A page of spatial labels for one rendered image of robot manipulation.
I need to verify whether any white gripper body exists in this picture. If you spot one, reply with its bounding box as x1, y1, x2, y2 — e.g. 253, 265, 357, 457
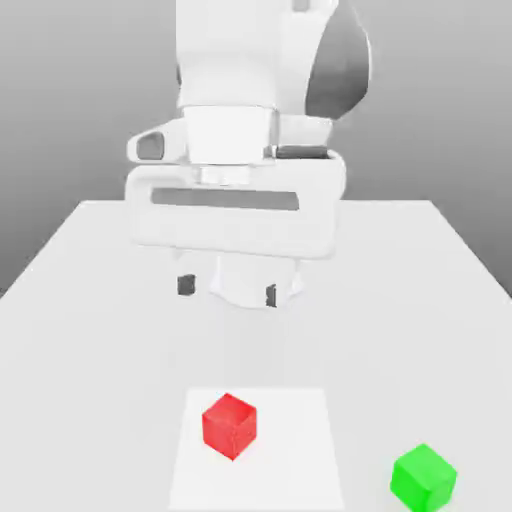
124, 153, 348, 260

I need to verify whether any small red cube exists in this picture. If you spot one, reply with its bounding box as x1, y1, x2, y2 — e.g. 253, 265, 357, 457
201, 392, 258, 462

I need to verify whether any small green cube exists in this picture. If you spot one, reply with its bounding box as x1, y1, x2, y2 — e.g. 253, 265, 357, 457
389, 442, 459, 512

